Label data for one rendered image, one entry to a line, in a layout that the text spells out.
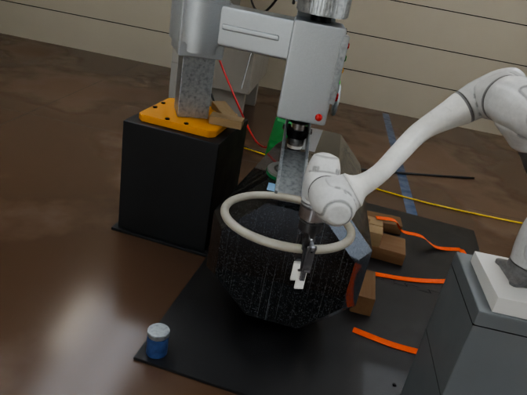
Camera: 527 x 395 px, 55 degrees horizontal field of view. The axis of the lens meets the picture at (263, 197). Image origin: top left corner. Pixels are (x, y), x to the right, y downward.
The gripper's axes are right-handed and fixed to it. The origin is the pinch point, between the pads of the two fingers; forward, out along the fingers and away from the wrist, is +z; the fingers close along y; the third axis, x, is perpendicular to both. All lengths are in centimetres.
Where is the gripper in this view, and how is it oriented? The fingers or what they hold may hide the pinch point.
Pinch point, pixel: (298, 275)
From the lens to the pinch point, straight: 165.0
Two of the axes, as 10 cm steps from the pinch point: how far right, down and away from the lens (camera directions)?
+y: -2.0, -3.8, 9.0
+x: -9.6, -1.0, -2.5
